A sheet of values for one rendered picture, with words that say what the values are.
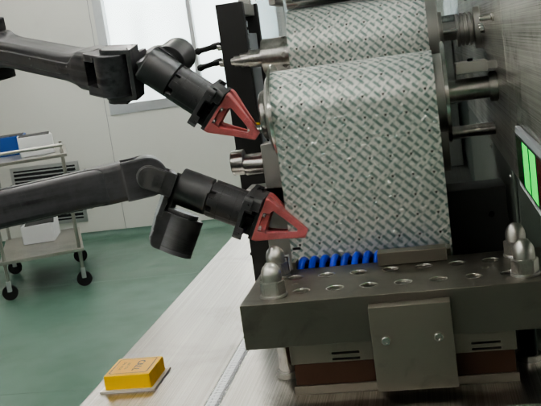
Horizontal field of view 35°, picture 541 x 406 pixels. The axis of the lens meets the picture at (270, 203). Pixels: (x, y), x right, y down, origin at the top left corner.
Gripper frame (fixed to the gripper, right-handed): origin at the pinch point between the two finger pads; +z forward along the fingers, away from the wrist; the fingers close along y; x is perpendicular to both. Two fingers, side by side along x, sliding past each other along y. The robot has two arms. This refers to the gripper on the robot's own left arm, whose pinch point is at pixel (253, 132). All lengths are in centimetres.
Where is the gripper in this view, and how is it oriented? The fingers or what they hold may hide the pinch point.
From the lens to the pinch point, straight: 133.0
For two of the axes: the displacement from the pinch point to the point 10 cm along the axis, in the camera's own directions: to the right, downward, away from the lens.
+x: 5.3, -8.0, -2.8
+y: -1.2, 2.6, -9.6
